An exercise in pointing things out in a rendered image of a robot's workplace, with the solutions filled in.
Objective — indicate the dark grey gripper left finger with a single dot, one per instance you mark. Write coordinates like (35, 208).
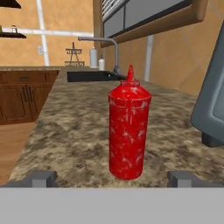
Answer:
(43, 177)

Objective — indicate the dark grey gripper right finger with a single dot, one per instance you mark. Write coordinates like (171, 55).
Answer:
(180, 178)

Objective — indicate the red condiment bottle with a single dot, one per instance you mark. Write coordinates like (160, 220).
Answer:
(129, 128)

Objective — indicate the small white soap bottle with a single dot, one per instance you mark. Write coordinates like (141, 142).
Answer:
(101, 63)

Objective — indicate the brown base cupboards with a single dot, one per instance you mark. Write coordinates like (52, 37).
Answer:
(24, 95)

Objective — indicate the grey microwave oven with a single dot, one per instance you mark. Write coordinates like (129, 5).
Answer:
(210, 96)

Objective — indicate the black sink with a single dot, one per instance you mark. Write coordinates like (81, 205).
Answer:
(93, 76)

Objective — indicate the white paper towel roll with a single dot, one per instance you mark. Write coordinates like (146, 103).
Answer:
(93, 57)

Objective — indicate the grey tap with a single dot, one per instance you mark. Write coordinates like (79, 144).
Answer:
(112, 48)

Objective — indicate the white wall socket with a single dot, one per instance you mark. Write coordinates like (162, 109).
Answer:
(40, 50)

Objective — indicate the dark wall shelf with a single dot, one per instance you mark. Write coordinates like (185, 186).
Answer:
(11, 34)

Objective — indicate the wooden wall cabinet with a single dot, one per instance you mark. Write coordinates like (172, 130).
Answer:
(151, 17)

